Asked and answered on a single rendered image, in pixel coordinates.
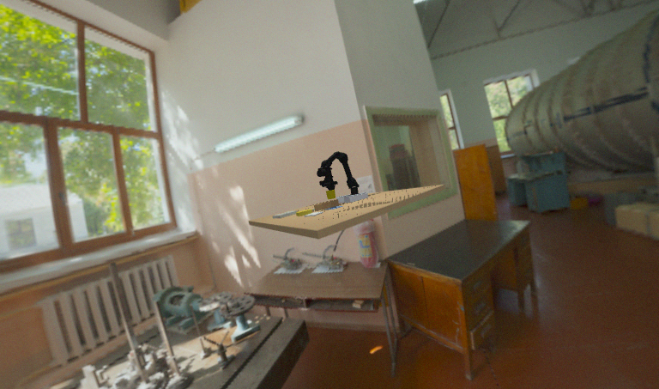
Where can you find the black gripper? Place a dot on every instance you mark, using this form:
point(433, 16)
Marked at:
point(330, 183)

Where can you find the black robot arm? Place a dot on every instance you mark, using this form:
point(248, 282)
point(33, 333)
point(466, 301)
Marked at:
point(325, 170)

